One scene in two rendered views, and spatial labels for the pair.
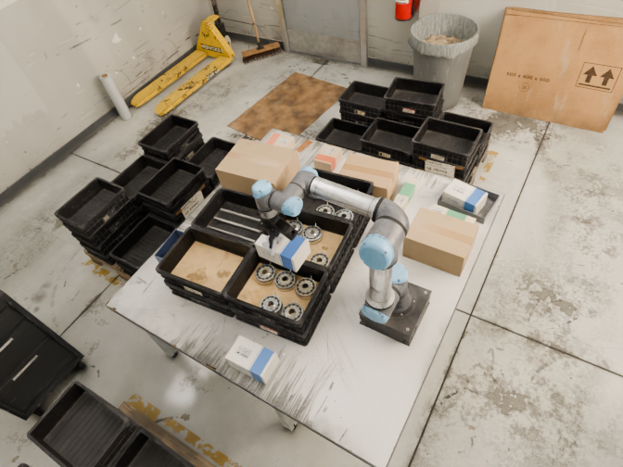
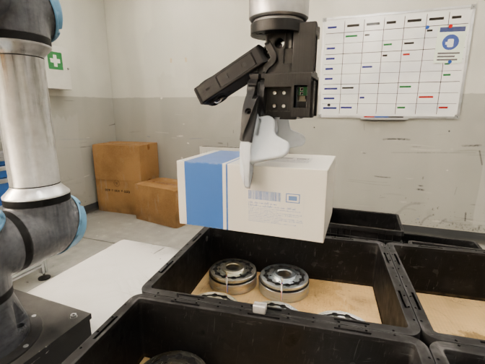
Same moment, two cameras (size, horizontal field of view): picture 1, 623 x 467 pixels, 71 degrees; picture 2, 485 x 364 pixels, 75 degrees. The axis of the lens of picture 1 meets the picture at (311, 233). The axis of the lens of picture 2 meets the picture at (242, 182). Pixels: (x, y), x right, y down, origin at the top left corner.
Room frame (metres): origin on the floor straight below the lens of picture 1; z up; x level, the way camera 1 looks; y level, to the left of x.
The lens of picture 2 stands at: (1.60, -0.04, 1.20)
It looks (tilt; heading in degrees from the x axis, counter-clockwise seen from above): 13 degrees down; 161
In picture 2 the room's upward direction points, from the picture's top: straight up
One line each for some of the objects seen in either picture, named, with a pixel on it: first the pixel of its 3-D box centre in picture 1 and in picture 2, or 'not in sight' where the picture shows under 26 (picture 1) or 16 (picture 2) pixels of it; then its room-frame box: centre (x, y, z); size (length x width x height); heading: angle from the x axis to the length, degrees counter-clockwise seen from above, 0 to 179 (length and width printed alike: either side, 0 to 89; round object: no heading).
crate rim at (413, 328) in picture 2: (275, 283); (279, 268); (1.12, 0.20, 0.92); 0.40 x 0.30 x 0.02; 56
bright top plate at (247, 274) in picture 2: (292, 312); (232, 269); (0.99, 0.15, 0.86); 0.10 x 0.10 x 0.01
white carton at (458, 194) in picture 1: (464, 197); not in sight; (1.56, -0.86, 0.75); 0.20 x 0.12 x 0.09; 40
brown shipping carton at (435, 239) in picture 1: (439, 241); not in sight; (1.28, -0.63, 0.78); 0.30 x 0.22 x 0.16; 51
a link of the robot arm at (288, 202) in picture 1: (287, 200); not in sight; (1.14, 0.06, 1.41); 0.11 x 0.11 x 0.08; 50
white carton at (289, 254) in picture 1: (283, 247); (259, 188); (1.18, 0.13, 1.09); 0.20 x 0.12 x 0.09; 51
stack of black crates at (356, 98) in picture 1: (367, 111); not in sight; (3.09, -0.66, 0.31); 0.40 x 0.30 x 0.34; 51
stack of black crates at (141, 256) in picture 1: (150, 250); not in sight; (2.05, 1.14, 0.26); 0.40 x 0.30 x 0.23; 141
